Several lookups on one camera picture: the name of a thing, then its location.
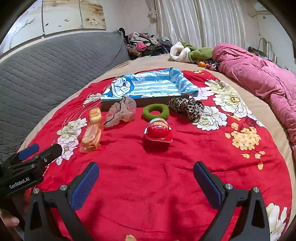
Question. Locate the pink sheer scrunchie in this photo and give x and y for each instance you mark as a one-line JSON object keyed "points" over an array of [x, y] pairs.
{"points": [[120, 111]]}

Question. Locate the pink quilt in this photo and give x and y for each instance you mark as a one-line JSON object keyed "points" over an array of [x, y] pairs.
{"points": [[254, 74]]}

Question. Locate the green fuzzy scrunchie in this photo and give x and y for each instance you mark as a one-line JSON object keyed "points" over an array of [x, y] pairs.
{"points": [[146, 112]]}

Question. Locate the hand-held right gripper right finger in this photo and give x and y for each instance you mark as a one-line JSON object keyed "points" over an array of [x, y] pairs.
{"points": [[208, 183]]}

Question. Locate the yellow rice cracker packet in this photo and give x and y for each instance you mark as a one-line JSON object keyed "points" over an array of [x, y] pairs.
{"points": [[95, 115]]}

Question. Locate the floral wall panel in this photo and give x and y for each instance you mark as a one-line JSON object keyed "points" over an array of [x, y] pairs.
{"points": [[62, 16]]}

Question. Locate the grey quilted headboard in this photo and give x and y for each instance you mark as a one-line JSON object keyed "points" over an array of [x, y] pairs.
{"points": [[46, 69]]}

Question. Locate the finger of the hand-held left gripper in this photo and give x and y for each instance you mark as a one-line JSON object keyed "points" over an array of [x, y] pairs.
{"points": [[29, 149], [50, 151]]}

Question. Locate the metal frame chair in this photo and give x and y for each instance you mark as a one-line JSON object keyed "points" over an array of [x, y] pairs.
{"points": [[269, 48]]}

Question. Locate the person's left hand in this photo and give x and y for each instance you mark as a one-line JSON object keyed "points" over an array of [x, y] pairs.
{"points": [[9, 220]]}

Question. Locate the green white plush garment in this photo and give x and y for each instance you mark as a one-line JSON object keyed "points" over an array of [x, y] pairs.
{"points": [[201, 53]]}

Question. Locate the clear sandwich biscuit packet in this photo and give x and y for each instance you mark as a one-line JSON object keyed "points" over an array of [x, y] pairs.
{"points": [[90, 138]]}

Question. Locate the white air conditioner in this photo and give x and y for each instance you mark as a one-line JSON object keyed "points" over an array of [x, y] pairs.
{"points": [[260, 7]]}

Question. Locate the white pleated curtain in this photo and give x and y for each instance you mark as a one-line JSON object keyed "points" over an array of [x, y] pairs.
{"points": [[196, 20]]}

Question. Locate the dark patterned cloth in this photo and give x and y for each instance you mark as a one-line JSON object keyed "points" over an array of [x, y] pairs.
{"points": [[211, 63]]}

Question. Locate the orange fruit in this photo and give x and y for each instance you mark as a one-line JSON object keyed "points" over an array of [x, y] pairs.
{"points": [[201, 64]]}

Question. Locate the red floral blanket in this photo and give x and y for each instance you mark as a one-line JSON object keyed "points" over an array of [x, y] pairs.
{"points": [[138, 173]]}

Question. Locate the dark shallow tray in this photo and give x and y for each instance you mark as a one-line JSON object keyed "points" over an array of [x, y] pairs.
{"points": [[152, 100]]}

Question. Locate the pile of clothes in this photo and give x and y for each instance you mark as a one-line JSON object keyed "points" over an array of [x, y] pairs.
{"points": [[143, 44]]}

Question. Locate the red toy egg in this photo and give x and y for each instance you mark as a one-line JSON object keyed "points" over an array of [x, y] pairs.
{"points": [[158, 132]]}

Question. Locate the leopard print scrunchie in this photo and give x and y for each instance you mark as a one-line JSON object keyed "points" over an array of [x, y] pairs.
{"points": [[185, 106]]}

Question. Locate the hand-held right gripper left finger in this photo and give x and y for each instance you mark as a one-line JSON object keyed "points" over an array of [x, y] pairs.
{"points": [[84, 185]]}

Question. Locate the blue striped cartoon towel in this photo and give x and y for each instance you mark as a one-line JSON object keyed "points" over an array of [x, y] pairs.
{"points": [[150, 83]]}

